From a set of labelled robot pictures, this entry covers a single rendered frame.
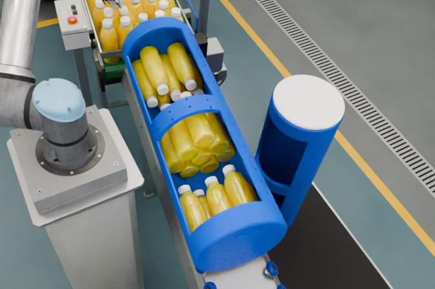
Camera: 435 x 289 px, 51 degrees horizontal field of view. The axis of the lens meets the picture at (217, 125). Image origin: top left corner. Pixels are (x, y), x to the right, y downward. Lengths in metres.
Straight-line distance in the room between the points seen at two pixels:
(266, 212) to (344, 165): 1.76
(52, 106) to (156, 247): 1.49
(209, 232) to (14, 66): 0.65
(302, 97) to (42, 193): 1.00
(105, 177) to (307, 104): 0.83
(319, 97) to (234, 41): 1.82
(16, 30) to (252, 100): 2.12
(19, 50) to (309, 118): 1.02
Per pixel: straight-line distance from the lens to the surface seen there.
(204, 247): 1.24
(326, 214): 2.57
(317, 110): 1.76
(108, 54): 1.97
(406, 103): 3.52
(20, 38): 1.26
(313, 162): 1.90
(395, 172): 3.08
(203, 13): 2.36
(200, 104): 1.43
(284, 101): 1.75
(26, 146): 1.39
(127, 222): 1.56
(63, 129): 1.21
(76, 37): 1.93
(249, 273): 1.49
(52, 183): 1.31
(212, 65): 2.20
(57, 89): 1.20
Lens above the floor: 2.31
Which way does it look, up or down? 51 degrees down
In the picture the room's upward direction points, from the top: 8 degrees clockwise
